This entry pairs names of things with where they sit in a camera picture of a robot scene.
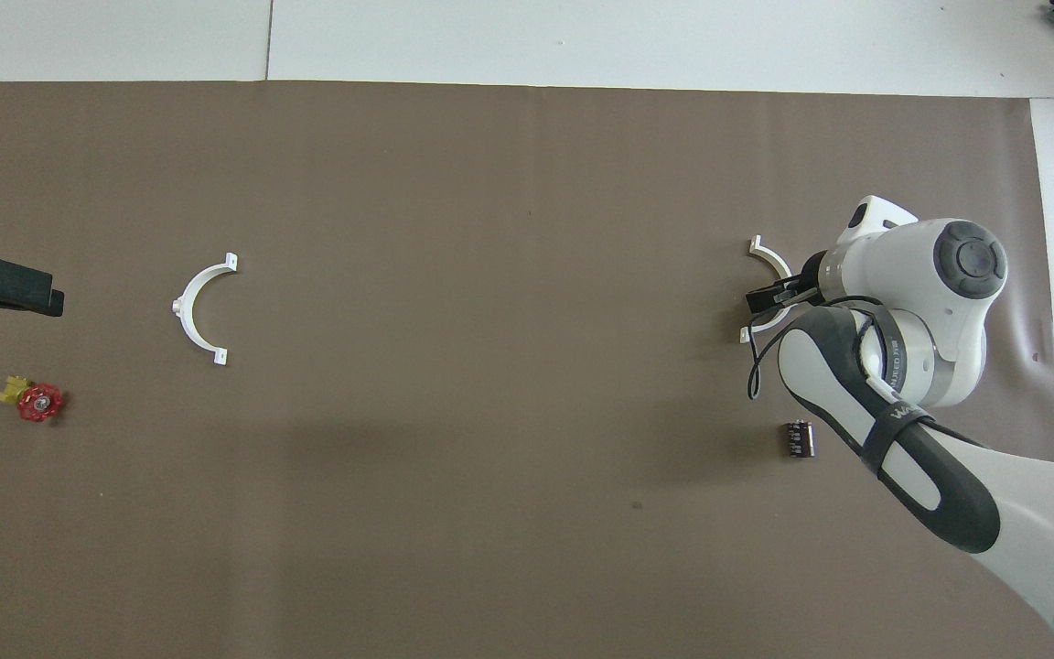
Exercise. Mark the black cylindrical capacitor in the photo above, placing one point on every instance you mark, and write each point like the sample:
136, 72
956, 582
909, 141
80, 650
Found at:
799, 438

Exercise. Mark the brown paper table mat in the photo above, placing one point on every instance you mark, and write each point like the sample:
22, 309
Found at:
490, 549

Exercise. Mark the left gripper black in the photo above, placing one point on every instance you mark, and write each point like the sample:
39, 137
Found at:
10, 282

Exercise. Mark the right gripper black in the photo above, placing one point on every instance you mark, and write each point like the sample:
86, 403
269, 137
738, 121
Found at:
806, 291

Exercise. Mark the red handwheel yellow valve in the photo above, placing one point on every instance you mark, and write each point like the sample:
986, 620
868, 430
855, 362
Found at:
39, 402

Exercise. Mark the white half pipe clamp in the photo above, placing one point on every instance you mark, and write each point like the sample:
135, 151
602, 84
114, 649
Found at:
769, 256
190, 302

